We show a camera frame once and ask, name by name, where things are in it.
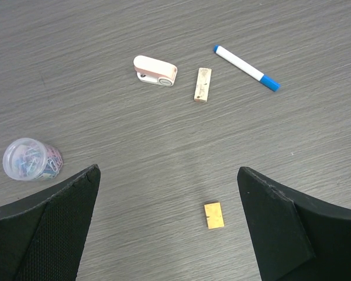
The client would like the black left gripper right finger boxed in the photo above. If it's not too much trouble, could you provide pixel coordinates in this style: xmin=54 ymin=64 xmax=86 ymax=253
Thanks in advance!
xmin=237 ymin=167 xmax=351 ymax=280

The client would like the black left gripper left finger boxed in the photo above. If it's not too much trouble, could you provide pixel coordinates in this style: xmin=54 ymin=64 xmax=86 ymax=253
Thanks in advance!
xmin=0 ymin=165 xmax=101 ymax=280

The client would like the blue white marker pen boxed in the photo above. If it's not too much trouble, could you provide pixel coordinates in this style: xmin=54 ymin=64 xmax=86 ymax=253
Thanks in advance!
xmin=214 ymin=45 xmax=280 ymax=91

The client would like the pink white mini stapler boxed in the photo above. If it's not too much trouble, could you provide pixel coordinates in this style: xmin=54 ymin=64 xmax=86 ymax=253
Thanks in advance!
xmin=133 ymin=55 xmax=178 ymax=87

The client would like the clear jar of paper clips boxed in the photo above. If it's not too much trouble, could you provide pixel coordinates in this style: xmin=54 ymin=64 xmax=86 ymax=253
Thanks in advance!
xmin=2 ymin=138 xmax=63 ymax=181

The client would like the small yellow eraser block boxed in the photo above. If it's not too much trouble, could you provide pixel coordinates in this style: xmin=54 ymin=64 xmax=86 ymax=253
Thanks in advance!
xmin=204 ymin=202 xmax=225 ymax=229

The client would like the long beige eraser block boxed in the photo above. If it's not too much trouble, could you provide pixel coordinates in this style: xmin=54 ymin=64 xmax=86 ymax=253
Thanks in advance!
xmin=194 ymin=67 xmax=212 ymax=102

